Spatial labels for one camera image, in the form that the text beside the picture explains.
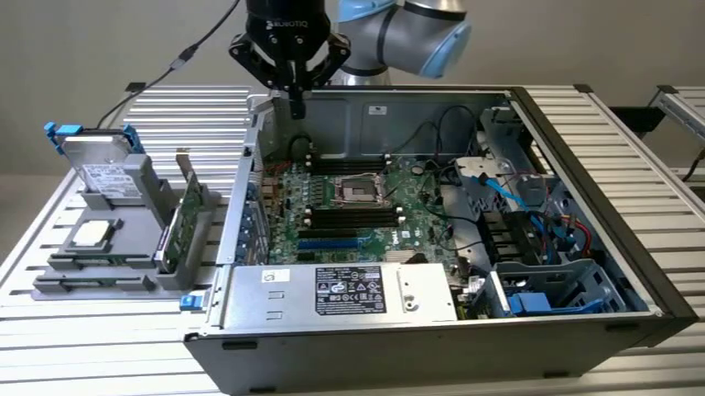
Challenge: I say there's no green graphics card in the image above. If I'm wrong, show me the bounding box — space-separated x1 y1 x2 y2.
152 147 205 274

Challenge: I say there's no hard disk in blue carrier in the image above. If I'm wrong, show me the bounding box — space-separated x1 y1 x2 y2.
41 120 145 200

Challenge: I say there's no silver chipset heatsink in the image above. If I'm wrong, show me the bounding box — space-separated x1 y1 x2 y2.
383 250 429 266

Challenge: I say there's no blue-railed disk cage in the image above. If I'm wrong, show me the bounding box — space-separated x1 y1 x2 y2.
487 257 632 319

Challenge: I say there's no silver CPU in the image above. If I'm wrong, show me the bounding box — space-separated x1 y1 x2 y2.
72 219 121 246

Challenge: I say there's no black RAM slot bank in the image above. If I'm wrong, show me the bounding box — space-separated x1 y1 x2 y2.
305 153 391 175
305 205 405 231

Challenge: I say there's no black expansion slot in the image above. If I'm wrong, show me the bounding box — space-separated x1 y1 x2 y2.
297 228 360 241

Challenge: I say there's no grey power supply unit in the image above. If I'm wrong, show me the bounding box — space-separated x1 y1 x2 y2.
217 262 459 332

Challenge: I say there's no blue expansion slot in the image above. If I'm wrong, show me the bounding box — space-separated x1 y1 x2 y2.
297 238 360 252

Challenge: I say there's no blue flat data wire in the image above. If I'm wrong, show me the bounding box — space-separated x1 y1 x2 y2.
465 171 532 216

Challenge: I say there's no black looped wire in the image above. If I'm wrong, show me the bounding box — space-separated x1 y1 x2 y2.
384 105 477 167

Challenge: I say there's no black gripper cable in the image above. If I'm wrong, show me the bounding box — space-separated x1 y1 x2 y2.
94 0 242 130

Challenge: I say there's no black case fan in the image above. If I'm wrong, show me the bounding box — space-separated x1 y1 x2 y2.
475 209 547 262

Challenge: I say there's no metal disk bay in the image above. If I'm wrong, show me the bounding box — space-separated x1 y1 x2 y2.
451 106 558 218

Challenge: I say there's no red wire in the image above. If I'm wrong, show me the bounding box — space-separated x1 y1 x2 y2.
570 217 595 257

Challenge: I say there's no grey parts rack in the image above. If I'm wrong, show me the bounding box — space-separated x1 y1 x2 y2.
29 154 232 303

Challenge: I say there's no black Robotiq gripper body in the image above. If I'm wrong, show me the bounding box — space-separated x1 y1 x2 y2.
242 0 333 89

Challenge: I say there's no green motherboard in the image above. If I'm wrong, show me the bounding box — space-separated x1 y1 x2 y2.
261 154 461 267

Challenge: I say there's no metal slat side table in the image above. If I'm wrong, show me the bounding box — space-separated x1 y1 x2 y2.
647 84 705 183

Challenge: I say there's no open black PC case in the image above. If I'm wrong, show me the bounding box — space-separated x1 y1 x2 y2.
180 84 695 396

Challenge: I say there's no metal CPU socket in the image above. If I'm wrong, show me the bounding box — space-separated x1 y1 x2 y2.
327 172 387 208

